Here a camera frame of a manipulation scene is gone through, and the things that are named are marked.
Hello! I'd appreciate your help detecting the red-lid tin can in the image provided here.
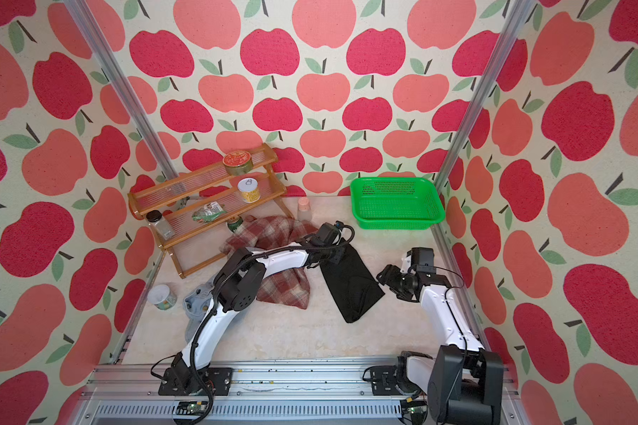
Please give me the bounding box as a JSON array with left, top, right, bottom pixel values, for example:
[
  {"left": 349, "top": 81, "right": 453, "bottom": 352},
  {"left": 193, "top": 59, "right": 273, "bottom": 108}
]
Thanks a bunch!
[{"left": 223, "top": 150, "right": 253, "bottom": 176}]

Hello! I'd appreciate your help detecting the green plastic basket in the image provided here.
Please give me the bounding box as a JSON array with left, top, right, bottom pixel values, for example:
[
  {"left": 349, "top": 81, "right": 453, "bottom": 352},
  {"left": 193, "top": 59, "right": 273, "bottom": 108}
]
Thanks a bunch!
[{"left": 350, "top": 177, "right": 446, "bottom": 230}]

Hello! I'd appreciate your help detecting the green snack packet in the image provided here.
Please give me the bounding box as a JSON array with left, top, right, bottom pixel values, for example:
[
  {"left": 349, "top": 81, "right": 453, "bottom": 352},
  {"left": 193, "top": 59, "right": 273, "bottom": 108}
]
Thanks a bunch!
[{"left": 191, "top": 202, "right": 226, "bottom": 223}]

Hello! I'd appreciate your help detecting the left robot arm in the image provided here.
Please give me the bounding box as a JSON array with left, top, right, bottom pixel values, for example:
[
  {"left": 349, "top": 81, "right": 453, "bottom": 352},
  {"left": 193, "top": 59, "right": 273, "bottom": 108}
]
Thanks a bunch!
[{"left": 159, "top": 221, "right": 356, "bottom": 396}]

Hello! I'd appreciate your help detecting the black skirt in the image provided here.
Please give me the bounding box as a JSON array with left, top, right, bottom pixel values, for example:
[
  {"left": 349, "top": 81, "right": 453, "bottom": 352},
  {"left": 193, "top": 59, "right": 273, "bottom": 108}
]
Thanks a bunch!
[{"left": 320, "top": 244, "right": 385, "bottom": 323}]

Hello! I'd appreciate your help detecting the red plaid skirt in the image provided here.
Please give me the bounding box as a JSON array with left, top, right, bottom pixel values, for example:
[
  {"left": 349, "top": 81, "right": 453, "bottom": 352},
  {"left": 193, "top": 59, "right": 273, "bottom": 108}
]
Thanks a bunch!
[{"left": 220, "top": 215, "right": 317, "bottom": 310}]

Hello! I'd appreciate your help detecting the right aluminium corner post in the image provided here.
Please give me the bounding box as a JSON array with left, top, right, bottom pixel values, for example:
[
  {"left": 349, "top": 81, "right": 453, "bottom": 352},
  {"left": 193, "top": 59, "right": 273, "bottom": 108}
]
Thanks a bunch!
[{"left": 432, "top": 0, "right": 533, "bottom": 189}]

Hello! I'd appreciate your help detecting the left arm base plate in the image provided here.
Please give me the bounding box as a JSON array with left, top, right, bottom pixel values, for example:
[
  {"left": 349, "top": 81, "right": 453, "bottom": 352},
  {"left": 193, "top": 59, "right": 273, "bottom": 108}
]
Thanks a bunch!
[{"left": 158, "top": 368, "right": 233, "bottom": 396}]

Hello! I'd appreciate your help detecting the light denim skirt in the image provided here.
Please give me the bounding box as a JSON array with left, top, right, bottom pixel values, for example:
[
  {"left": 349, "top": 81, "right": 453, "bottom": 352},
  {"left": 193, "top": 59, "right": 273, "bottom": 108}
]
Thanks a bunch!
[{"left": 183, "top": 281, "right": 214, "bottom": 343}]

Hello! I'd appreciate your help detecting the white small cup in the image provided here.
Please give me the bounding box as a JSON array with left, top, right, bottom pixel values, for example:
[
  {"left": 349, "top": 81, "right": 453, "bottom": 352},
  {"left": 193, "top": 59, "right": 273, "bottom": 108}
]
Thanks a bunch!
[{"left": 146, "top": 284, "right": 177, "bottom": 311}]

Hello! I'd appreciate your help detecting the pink-cap clear bottle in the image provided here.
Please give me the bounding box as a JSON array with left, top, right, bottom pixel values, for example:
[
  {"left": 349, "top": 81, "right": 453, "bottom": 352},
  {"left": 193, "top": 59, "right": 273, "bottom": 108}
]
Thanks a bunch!
[{"left": 297, "top": 197, "right": 312, "bottom": 221}]

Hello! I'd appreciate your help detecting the black-cap spice jar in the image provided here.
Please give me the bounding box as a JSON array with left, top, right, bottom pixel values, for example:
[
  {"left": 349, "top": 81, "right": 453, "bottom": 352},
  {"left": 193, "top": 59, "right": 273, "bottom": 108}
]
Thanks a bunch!
[{"left": 146, "top": 210, "right": 175, "bottom": 240}]

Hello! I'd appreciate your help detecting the wooden two-tier shelf rack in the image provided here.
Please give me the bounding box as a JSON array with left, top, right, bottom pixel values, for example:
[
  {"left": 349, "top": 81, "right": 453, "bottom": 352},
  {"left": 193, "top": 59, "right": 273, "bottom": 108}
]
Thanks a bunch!
[{"left": 128, "top": 143, "right": 293, "bottom": 279}]

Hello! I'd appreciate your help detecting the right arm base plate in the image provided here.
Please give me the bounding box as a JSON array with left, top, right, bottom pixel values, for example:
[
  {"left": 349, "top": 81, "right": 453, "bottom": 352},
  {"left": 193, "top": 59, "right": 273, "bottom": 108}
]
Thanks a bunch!
[{"left": 362, "top": 366, "right": 432, "bottom": 398}]

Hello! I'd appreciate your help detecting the aluminium corner post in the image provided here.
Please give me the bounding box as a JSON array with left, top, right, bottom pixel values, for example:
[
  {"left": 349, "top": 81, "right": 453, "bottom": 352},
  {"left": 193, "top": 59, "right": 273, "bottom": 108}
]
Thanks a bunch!
[
  {"left": 432, "top": 0, "right": 533, "bottom": 189},
  {"left": 64, "top": 0, "right": 178, "bottom": 180}
]

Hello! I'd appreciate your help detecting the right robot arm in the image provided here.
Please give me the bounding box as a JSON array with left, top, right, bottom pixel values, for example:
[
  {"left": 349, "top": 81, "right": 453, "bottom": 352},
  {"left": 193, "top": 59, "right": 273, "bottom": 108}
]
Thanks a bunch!
[{"left": 377, "top": 247, "right": 504, "bottom": 424}]

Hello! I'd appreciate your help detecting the left aluminium corner post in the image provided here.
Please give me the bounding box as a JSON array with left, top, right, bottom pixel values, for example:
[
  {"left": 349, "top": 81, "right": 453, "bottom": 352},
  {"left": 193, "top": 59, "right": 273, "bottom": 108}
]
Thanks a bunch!
[{"left": 64, "top": 0, "right": 178, "bottom": 180}]

